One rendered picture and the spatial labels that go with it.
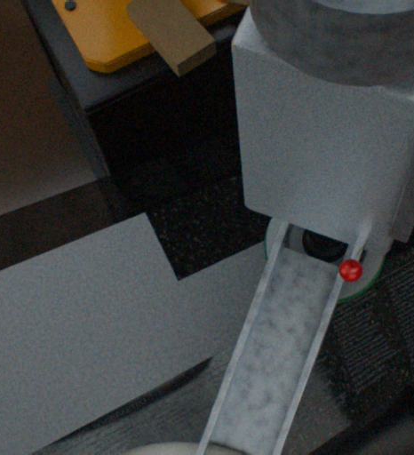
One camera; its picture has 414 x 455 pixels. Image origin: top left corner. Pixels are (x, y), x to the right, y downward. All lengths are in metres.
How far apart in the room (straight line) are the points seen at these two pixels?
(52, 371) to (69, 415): 0.09
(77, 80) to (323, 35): 1.21
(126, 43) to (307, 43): 1.14
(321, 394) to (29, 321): 0.56
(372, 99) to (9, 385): 0.91
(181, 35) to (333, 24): 1.10
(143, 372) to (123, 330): 0.09
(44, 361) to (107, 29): 0.77
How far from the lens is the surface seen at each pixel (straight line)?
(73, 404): 1.46
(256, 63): 0.84
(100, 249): 1.53
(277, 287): 1.31
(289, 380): 1.31
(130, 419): 1.46
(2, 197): 2.62
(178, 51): 1.75
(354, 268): 1.10
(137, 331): 1.47
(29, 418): 1.48
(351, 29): 0.69
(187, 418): 1.49
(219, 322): 1.45
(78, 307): 1.50
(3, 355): 1.51
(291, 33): 0.73
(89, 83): 1.85
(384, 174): 0.94
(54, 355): 1.49
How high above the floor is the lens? 2.27
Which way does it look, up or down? 68 degrees down
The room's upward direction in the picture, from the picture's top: 12 degrees counter-clockwise
